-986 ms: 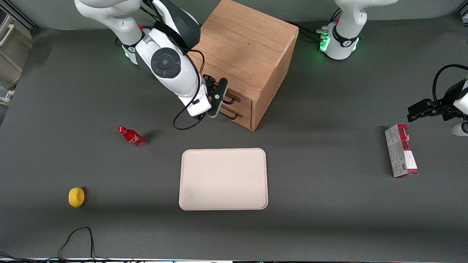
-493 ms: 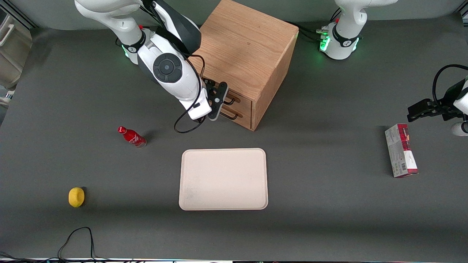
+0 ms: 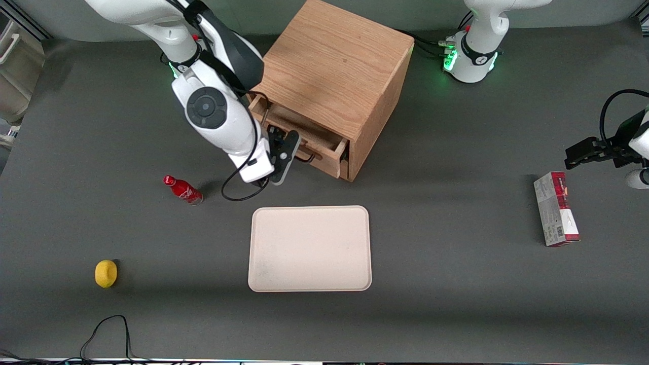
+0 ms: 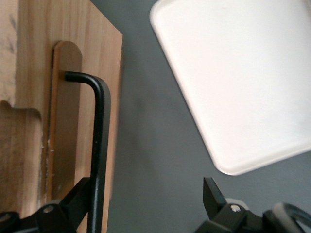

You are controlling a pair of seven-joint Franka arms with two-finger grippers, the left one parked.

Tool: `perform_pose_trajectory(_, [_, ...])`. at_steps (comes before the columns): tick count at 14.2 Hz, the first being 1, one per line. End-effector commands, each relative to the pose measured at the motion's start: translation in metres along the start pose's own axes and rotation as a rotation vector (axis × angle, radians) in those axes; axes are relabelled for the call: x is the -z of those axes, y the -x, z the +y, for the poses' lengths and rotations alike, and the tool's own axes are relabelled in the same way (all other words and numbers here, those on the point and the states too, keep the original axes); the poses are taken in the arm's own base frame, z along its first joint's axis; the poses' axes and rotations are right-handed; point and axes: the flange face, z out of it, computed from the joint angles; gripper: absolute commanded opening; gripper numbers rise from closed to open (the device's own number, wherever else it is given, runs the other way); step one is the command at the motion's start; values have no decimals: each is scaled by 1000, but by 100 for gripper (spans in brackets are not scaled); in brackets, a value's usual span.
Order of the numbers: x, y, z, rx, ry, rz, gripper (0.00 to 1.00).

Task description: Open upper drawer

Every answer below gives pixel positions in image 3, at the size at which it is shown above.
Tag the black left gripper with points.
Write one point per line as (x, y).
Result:
(616, 148)

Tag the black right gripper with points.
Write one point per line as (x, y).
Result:
(274, 137)

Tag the wooden drawer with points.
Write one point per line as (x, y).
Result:
(345, 167)
(325, 161)

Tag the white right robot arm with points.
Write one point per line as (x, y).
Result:
(213, 116)

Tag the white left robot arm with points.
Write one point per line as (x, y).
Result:
(479, 50)

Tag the wooden drawer cabinet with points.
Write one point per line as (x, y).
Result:
(345, 61)

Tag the grey and red carton box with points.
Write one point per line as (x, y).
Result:
(555, 210)

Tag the red cola bottle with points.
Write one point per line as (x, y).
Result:
(183, 190)

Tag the beige rectangular tray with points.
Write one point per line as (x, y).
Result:
(309, 248)

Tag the yellow lemon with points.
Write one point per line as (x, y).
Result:
(106, 274)

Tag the beige plastic crate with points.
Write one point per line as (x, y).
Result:
(20, 66)

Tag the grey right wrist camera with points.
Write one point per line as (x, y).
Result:
(287, 157)

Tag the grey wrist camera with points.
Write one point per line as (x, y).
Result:
(638, 179)
(287, 157)

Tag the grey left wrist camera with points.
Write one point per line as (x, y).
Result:
(638, 179)

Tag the dark metal frame rail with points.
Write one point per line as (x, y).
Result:
(23, 18)

